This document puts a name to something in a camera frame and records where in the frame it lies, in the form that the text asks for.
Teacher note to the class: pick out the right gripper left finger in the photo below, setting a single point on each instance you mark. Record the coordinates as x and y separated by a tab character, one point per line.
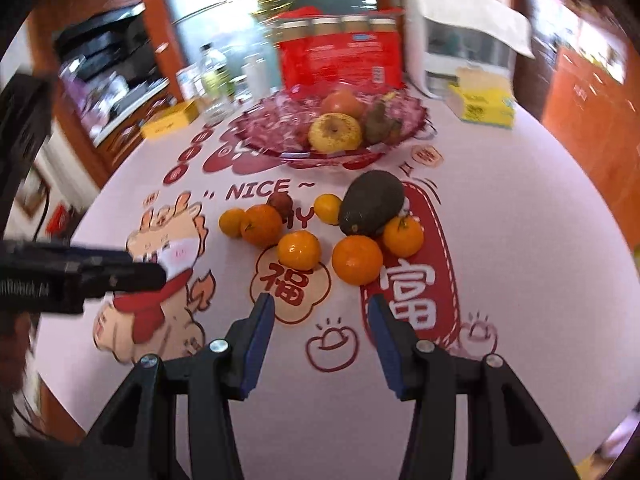
171	419

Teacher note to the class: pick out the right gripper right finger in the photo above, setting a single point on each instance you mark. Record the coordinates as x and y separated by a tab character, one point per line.
508	435

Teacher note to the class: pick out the orange mandarin with stem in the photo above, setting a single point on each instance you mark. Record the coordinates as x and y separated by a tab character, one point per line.
403	236

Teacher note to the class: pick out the small yellow-orange kumquat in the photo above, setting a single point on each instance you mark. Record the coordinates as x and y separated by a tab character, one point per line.
230	222

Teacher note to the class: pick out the large orange mandarin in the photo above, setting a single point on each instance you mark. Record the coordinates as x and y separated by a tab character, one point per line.
261	226

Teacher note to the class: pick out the dark green avocado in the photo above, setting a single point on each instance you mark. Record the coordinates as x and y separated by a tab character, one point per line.
371	201

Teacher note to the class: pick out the small red fruit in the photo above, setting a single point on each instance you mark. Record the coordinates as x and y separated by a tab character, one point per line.
282	202

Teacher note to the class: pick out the small orange kumquat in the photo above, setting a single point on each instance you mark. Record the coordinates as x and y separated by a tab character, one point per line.
327	209

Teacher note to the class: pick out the overripe brown banana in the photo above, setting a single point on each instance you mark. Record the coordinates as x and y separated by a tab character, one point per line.
378	126

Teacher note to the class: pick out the printed pink tablecloth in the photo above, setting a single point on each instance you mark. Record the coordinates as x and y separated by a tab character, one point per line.
521	257

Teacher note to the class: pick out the yellow tin box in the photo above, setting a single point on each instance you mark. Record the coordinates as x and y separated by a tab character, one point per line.
170	119

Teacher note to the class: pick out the clear drinking glass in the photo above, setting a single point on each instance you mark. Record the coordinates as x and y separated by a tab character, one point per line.
215	105

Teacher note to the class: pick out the clear glass bottle green label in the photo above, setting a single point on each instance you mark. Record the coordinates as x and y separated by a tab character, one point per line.
214	69

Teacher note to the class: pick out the pink glass fruit bowl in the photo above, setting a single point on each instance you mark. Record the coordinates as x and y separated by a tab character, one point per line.
278	126

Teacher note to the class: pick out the white squeeze bottle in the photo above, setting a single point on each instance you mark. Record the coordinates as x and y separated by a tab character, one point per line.
256	72

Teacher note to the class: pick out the yellow pear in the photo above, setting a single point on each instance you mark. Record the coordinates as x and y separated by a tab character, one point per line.
335	132

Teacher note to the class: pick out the yellow tissue pack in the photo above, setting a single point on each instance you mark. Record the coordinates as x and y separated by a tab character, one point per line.
481	97

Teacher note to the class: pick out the red apple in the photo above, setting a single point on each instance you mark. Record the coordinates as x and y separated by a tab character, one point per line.
343	102

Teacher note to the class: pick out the orange wooden cabinet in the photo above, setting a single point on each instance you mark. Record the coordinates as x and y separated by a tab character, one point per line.
582	84

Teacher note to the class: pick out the red drink bottle pack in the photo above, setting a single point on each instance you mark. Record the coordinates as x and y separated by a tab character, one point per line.
315	48

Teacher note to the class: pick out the white countertop appliance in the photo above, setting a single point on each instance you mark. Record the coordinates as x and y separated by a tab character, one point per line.
442	36

